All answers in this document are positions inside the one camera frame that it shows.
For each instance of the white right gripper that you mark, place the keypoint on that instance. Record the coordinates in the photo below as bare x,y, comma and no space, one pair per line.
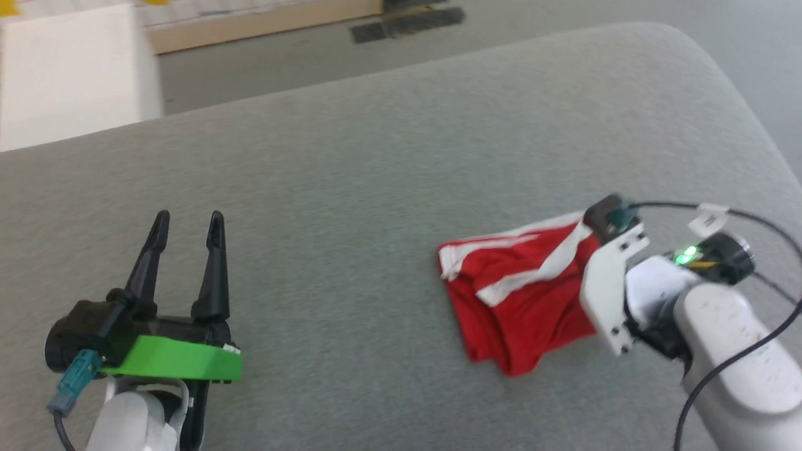
604,288

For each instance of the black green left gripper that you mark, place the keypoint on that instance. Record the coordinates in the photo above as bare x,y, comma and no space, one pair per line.
169,354

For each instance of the red shorts white stripes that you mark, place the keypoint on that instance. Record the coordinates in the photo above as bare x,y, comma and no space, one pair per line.
532,307

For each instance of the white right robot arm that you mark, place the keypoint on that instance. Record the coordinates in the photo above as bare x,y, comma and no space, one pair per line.
733,351

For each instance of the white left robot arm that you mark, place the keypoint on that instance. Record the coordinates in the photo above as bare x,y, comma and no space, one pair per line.
135,416

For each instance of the grey fabric sofa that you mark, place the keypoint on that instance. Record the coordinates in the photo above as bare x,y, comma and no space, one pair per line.
376,188

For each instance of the white box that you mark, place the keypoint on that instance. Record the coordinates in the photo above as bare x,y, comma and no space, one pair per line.
69,75

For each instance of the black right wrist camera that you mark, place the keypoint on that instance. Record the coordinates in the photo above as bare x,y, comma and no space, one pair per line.
609,218

